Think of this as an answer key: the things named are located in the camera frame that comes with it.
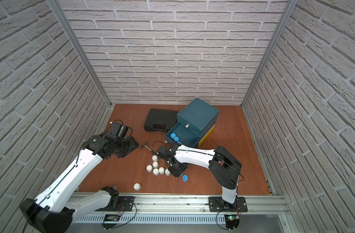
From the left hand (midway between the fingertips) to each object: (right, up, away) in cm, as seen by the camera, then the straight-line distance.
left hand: (138, 143), depth 75 cm
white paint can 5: (+15, -18, +6) cm, 24 cm away
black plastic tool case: (+7, +12, +27) cm, 30 cm away
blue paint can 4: (+25, -20, +4) cm, 32 cm away
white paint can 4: (+11, -17, +8) cm, 22 cm away
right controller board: (+48, -38, -5) cm, 61 cm away
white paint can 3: (+8, -18, +7) cm, 20 cm away
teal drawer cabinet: (+31, +11, +6) cm, 33 cm away
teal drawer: (+25, +2, +10) cm, 27 cm away
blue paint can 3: (+22, -1, +12) cm, 25 cm away
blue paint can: (+17, +3, +15) cm, 23 cm away
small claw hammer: (-2, -4, +20) cm, 20 cm away
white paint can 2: (+7, -15, +10) cm, 19 cm away
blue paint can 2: (+19, +1, +13) cm, 23 cm away
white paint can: (+6, -11, +13) cm, 18 cm away
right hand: (+23, -18, +7) cm, 30 cm away
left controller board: (-13, -36, -5) cm, 38 cm away
